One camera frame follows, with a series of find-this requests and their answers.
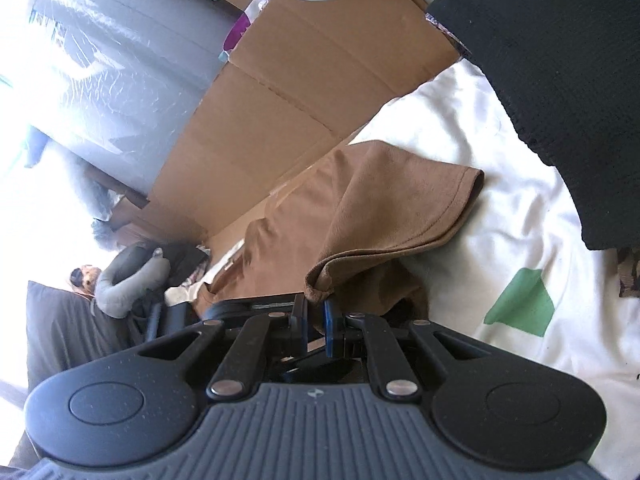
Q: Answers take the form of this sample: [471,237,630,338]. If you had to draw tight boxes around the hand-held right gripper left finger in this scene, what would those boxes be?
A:
[135,294,312,403]

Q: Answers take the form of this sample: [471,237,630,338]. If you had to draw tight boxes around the grey neck pillow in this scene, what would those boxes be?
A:
[92,245,170,320]

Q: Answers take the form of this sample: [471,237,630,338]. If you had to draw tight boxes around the grey fluffy plush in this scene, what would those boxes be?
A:
[90,220,119,252]

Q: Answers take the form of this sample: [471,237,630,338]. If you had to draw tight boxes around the purple packet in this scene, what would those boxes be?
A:
[219,0,272,59]

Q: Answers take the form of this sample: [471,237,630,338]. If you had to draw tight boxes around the leopard print cloth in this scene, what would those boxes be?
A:
[617,246,640,300]

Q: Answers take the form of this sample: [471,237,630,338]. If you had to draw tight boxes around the black waffle cloth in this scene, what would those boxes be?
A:
[425,0,640,252]

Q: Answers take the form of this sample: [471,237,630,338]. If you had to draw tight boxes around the bear print bedsheet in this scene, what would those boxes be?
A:
[350,57,640,480]

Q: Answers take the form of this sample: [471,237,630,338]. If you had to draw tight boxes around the grey plastic-wrapped furniture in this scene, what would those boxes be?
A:
[10,0,242,197]

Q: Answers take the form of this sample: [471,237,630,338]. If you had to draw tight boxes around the plush toy dog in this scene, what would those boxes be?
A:
[70,264,104,299]

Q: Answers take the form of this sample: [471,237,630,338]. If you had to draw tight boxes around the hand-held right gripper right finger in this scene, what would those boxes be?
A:
[322,299,501,403]

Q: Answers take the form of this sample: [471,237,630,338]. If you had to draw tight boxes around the brown t-shirt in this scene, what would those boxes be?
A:
[192,139,486,323]

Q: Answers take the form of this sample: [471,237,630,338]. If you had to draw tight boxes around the dark grey pillow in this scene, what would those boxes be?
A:
[22,280,133,391]

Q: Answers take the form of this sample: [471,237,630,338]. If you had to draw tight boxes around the brown cardboard sheet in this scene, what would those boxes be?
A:
[107,0,461,256]

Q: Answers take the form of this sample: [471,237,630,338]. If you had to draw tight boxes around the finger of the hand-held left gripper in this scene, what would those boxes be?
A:
[200,296,297,322]

